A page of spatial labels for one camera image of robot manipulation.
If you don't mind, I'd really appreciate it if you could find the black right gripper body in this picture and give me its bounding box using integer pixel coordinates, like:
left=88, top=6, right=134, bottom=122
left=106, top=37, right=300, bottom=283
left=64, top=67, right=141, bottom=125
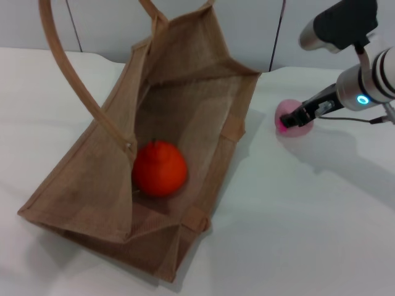
left=301, top=82, right=342, bottom=124

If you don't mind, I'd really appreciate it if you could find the pink peach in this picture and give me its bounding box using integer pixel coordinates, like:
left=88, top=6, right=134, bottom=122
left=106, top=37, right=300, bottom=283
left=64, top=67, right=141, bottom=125
left=274, top=98, right=315, bottom=137

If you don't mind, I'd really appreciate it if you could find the orange fruit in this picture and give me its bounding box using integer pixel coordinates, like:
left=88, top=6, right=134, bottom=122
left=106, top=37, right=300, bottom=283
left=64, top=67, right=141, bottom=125
left=131, top=140, right=188, bottom=198

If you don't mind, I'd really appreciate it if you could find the brown jute handbag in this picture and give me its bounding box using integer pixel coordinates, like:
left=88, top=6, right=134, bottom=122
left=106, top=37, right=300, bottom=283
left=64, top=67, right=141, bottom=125
left=17, top=0, right=263, bottom=275

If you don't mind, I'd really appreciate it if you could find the thin dark gripper cable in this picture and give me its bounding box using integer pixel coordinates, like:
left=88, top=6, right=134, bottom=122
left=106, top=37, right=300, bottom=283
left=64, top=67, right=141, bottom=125
left=319, top=103, right=395, bottom=125

